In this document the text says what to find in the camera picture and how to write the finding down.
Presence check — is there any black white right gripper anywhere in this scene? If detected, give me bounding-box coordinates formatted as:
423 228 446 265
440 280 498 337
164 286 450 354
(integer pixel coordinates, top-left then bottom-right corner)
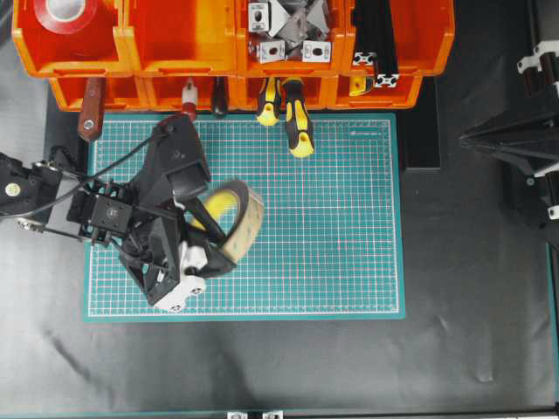
459 39 558 250

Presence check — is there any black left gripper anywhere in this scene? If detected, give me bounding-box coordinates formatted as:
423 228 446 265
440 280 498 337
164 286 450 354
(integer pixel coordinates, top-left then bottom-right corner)
66 114 237 313

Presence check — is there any beige foam tape roll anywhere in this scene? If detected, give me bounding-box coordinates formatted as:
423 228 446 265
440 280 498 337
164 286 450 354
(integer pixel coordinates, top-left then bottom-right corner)
202 179 266 263

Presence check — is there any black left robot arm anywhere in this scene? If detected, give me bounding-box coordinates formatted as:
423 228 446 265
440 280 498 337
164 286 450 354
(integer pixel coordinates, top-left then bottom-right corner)
1 115 237 313

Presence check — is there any green cutting mat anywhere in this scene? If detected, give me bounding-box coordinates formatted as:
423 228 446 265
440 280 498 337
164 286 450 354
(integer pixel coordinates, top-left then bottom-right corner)
83 113 405 322

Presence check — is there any orange bin lower right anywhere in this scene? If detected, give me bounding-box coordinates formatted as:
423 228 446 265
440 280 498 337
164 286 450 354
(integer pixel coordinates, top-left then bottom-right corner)
328 75 423 110

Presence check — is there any short yellow black screwdriver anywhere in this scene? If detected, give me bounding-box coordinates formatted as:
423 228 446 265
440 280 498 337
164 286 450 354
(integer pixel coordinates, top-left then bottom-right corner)
256 77 282 127

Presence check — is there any long yellow black screwdriver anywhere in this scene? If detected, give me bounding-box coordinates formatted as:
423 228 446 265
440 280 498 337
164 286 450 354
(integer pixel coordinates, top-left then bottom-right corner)
282 77 314 158

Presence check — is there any orange bin upper right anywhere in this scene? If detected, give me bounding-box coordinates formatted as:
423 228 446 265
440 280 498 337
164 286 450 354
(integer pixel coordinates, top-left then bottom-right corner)
340 1 455 76

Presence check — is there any black aluminium profile right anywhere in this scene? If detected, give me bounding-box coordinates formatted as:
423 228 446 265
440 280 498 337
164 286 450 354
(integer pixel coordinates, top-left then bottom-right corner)
371 0 399 88

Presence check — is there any black aluminium profile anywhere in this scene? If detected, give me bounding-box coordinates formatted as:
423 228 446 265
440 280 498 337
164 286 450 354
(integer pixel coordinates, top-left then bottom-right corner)
371 0 399 88
351 1 377 65

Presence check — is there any orange bin lower left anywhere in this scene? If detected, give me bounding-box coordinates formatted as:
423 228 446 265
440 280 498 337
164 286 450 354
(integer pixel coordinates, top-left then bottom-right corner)
49 77 149 112

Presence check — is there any yellow black tool in bin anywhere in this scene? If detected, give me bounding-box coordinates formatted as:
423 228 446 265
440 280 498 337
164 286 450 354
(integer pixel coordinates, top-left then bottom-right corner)
349 76 375 97

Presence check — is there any black aluminium profile left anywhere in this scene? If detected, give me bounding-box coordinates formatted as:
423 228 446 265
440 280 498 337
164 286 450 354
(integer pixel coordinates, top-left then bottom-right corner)
351 1 377 65

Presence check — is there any orange bin upper left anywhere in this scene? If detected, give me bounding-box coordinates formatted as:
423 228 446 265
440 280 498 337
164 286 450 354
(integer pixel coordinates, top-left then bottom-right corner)
11 1 132 78

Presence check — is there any red tape roll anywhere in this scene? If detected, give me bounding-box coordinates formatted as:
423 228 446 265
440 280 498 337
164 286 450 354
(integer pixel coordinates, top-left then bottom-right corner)
33 0 99 35

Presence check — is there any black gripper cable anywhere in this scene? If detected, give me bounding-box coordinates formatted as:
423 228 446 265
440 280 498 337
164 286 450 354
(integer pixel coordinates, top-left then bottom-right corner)
17 133 169 219

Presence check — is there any red white tool handle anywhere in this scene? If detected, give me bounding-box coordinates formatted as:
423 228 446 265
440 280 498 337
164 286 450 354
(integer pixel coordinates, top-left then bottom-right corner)
181 77 198 121

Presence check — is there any dark brown tool handle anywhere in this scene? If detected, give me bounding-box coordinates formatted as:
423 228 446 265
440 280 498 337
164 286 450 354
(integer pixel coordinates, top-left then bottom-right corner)
210 77 229 119

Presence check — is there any brown wooden tool handle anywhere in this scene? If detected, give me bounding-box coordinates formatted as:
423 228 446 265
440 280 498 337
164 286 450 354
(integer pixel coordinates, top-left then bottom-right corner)
78 78 107 143

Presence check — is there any silver bracket bottom edge left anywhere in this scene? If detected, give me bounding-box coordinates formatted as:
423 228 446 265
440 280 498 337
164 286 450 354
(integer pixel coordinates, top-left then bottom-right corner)
226 411 248 419

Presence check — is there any silver bracket edge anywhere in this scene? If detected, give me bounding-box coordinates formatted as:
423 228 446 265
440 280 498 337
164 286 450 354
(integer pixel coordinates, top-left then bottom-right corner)
262 410 284 419
226 411 248 419

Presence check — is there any silver bracket bottom edge right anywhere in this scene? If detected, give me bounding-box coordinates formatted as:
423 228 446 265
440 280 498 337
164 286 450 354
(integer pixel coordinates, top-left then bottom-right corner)
262 410 284 419

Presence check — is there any silver corner bracket lower left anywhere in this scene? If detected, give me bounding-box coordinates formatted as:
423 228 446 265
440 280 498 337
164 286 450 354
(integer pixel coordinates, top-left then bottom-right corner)
248 39 286 64

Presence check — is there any silver corner bracket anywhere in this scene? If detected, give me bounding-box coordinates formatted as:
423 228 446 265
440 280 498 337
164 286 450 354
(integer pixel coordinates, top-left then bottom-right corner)
248 39 286 64
247 1 271 32
301 40 332 63

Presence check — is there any silver corner bracket lower right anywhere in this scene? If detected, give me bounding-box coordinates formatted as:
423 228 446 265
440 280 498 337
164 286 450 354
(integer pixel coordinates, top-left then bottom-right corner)
301 40 332 63

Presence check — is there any silver corner bracket top left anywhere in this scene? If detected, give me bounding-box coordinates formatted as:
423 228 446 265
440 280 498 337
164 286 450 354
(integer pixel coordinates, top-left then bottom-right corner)
247 1 271 32

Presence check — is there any grey bracket pile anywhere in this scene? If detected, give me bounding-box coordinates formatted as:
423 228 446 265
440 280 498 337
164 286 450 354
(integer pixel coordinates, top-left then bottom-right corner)
266 1 330 44

